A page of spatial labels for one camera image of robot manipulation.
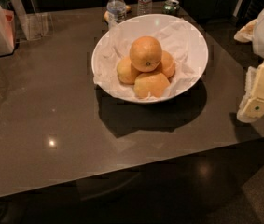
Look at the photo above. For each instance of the clear water bottle white cap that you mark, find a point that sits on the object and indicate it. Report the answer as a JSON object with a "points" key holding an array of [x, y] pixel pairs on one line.
{"points": [[116, 12]]}

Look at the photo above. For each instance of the white bowl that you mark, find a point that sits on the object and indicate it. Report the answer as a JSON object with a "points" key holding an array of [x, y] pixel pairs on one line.
{"points": [[187, 44]]}

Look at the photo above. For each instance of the green metal can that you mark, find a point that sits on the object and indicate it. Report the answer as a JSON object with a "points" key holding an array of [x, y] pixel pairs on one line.
{"points": [[171, 7]]}

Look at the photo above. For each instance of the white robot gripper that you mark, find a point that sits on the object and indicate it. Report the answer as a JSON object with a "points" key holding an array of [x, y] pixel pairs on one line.
{"points": [[252, 107]]}

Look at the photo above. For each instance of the white paper liner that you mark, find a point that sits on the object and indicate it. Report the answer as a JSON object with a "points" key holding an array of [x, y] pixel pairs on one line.
{"points": [[113, 59]]}

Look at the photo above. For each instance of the orange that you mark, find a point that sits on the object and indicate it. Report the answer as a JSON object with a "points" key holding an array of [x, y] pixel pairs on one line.
{"points": [[150, 84], [127, 74], [167, 64], [145, 53]]}

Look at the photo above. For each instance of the clear acrylic stand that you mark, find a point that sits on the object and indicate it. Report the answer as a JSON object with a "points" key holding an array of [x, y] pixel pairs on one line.
{"points": [[31, 25]]}

